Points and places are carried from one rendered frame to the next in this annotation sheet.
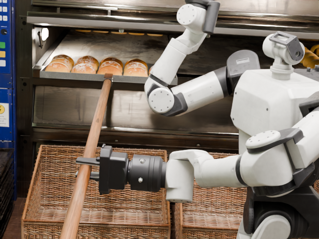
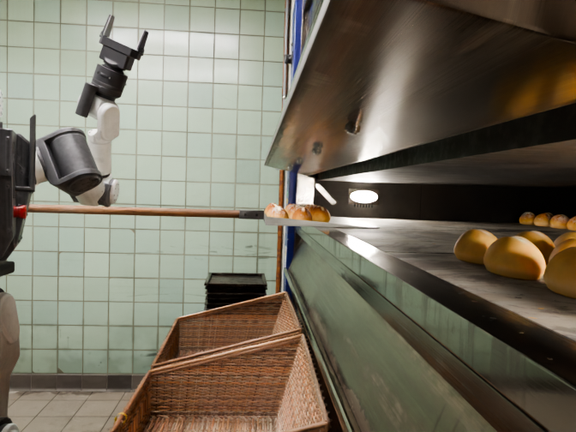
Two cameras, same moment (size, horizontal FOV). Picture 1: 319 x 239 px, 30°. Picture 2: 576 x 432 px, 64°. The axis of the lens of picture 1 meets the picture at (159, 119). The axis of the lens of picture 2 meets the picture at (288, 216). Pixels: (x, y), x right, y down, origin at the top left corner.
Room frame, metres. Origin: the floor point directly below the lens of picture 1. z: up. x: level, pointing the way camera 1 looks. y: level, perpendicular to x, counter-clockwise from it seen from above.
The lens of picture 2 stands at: (2.34, -1.49, 1.29)
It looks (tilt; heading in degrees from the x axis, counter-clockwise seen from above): 3 degrees down; 88
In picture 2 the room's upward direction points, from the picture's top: 2 degrees clockwise
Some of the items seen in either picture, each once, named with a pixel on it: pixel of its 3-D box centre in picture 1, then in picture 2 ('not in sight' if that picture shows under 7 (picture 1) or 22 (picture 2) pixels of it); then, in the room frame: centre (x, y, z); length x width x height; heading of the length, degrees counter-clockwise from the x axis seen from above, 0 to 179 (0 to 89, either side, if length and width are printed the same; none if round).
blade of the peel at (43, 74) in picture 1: (111, 68); (312, 217); (2.49, 0.22, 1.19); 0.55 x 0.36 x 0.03; 92
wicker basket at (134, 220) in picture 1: (99, 198); (230, 341); (2.20, 0.22, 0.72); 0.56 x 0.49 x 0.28; 93
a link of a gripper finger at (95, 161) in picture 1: (89, 160); not in sight; (1.37, 0.17, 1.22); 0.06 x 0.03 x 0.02; 88
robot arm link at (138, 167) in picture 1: (124, 171); not in sight; (1.36, 0.08, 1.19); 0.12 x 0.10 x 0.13; 88
